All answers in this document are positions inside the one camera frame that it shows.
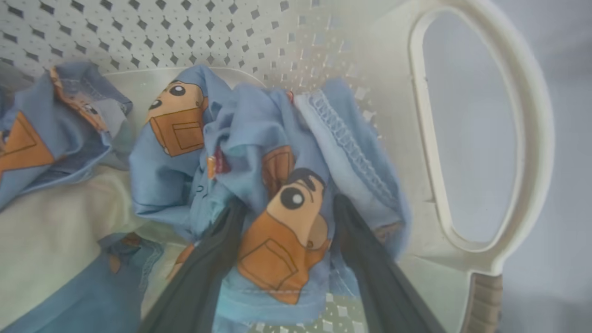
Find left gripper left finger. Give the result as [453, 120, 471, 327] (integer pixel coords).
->
[139, 201, 250, 333]

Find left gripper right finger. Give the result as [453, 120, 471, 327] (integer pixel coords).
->
[333, 194, 444, 333]

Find blue cartoon print garment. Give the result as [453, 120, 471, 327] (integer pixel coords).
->
[0, 62, 165, 333]
[129, 64, 413, 326]

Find cream perforated laundry basket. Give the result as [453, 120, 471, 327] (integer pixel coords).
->
[0, 0, 555, 333]

